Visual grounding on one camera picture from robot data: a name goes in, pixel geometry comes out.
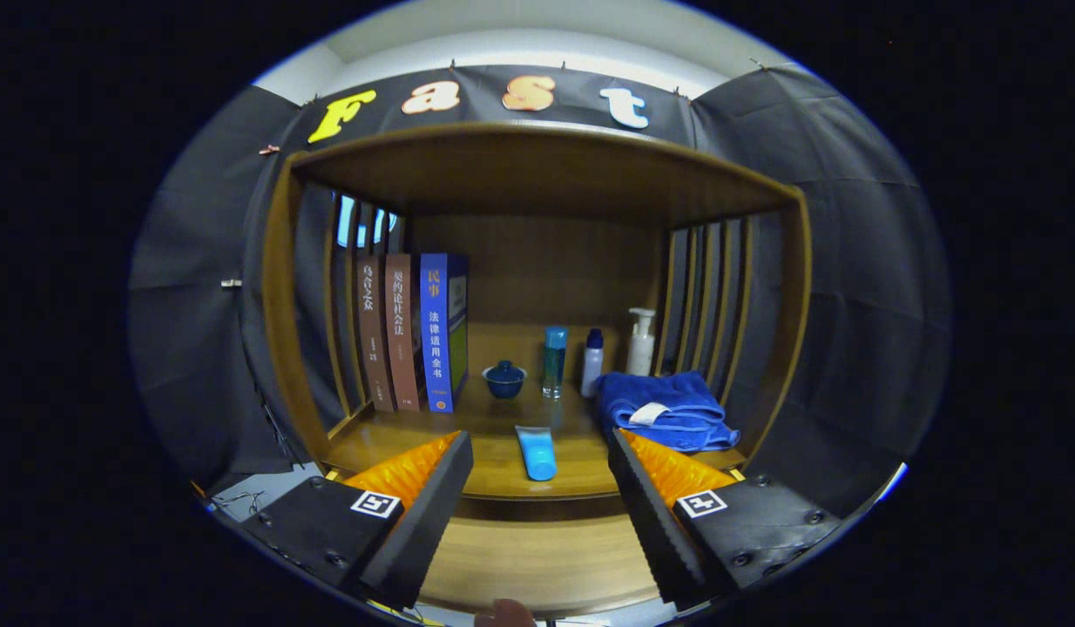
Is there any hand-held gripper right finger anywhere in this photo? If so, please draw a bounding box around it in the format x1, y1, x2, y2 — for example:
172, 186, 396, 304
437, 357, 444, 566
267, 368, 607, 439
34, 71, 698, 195
607, 428, 843, 612

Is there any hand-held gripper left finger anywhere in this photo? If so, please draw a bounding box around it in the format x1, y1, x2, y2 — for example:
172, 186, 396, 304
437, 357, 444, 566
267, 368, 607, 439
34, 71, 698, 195
240, 430, 475, 610

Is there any wooden drawer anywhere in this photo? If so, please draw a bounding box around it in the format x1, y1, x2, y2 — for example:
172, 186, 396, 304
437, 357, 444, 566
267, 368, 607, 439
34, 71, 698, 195
416, 514, 669, 619

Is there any light blue tube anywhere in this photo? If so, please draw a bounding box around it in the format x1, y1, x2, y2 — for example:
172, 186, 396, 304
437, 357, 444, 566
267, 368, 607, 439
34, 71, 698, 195
514, 425, 558, 482

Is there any wooden countertop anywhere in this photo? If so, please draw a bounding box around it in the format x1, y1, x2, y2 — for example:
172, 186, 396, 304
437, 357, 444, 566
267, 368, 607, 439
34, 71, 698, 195
324, 324, 747, 502

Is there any wooden cabinet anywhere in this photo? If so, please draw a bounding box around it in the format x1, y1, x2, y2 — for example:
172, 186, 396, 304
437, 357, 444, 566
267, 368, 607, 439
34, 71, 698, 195
260, 120, 813, 621

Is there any blue folded towel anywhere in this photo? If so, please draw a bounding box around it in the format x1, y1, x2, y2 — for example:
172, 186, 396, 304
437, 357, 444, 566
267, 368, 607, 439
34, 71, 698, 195
595, 371, 741, 454

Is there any blue lidded teacup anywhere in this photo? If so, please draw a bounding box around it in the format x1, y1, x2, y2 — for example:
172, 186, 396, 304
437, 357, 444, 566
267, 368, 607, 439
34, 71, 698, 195
482, 360, 529, 401

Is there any white bottle with blue cap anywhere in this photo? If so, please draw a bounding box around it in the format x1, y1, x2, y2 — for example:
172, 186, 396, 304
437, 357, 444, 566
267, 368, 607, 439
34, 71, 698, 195
581, 328, 605, 399

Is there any white pump bottle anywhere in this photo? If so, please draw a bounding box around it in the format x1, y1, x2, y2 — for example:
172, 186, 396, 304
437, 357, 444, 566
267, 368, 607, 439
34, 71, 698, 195
625, 307, 657, 377

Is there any blue book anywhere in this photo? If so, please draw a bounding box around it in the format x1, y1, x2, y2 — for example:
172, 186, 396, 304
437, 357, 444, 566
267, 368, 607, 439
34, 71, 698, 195
418, 253, 470, 414

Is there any reddish brown book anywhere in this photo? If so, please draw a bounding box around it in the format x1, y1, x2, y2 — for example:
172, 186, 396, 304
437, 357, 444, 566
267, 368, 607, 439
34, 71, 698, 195
383, 253, 423, 412

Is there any teal bottle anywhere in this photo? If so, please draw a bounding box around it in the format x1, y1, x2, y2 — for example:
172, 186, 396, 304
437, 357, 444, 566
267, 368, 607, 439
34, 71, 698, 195
542, 327, 569, 400

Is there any dark brown book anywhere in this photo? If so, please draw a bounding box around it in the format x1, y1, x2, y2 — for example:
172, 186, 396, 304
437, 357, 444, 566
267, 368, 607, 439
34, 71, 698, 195
355, 254, 397, 413

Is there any black backdrop cloth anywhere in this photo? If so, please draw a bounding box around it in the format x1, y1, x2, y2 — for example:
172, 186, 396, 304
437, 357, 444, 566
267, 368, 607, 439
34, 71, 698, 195
128, 63, 952, 515

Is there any thin grey cable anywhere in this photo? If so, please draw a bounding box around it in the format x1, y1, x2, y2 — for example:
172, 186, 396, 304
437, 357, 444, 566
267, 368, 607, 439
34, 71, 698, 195
211, 489, 264, 515

